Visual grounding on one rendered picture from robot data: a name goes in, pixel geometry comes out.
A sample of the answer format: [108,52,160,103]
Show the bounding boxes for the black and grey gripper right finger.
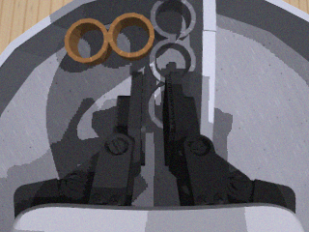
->
[162,72,295,213]

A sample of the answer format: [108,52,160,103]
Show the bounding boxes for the bronze bushing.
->
[108,13,155,61]
[65,18,112,66]

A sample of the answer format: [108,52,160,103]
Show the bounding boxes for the grey metal bushing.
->
[148,84,192,129]
[151,0,196,42]
[149,39,196,84]

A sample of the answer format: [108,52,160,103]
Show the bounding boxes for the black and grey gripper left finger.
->
[14,72,147,219]

